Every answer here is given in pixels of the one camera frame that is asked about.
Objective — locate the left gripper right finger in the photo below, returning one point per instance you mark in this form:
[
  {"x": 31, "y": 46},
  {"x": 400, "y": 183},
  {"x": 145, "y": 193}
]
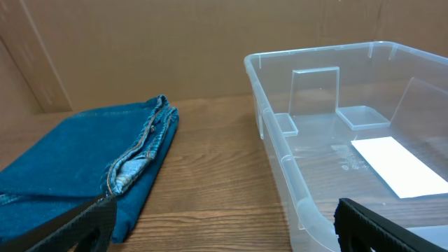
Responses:
[{"x": 359, "y": 229}]

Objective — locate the clear plastic storage bin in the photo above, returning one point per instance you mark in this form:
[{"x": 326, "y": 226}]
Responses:
[{"x": 311, "y": 103}]

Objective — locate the folded blue denim jeans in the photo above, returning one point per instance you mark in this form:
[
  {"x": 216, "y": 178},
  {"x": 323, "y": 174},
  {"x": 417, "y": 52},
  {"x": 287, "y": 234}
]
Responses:
[{"x": 117, "y": 151}]

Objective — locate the white label in bin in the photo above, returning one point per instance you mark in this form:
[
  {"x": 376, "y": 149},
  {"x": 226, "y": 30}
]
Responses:
[{"x": 403, "y": 172}]

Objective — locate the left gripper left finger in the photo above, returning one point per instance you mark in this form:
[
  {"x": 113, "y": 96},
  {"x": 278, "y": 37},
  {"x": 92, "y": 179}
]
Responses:
[{"x": 88, "y": 227}]

